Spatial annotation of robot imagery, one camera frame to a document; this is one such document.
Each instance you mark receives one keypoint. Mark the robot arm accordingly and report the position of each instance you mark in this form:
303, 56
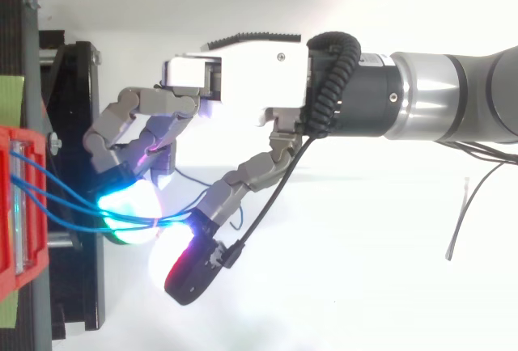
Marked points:
429, 96

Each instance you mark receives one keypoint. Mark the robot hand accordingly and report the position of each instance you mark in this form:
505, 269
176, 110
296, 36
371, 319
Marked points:
251, 80

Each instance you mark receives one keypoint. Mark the red bin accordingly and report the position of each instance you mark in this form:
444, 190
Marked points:
22, 201

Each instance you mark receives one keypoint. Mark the black stand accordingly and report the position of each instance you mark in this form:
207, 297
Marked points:
60, 157

